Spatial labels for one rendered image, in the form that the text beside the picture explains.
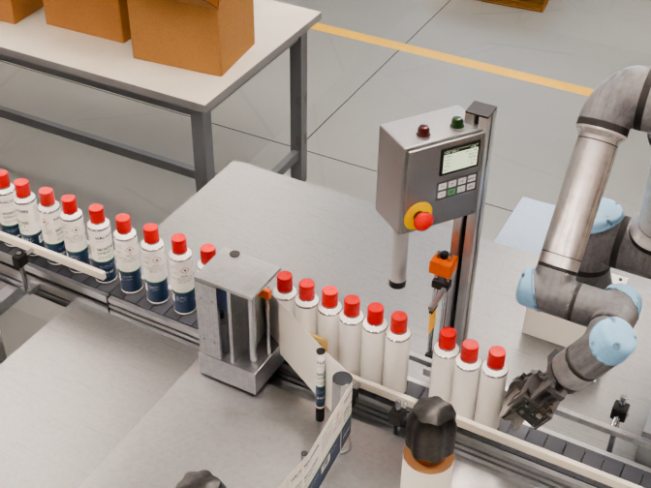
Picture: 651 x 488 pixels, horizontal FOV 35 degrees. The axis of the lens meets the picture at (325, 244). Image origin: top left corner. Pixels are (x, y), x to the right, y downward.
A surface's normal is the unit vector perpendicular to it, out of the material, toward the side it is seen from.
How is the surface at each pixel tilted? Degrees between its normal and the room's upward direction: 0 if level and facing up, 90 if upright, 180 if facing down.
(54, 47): 0
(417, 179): 90
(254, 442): 0
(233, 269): 0
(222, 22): 90
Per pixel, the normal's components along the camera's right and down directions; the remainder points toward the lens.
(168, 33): -0.38, 0.55
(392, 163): -0.89, 0.26
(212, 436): 0.01, -0.79
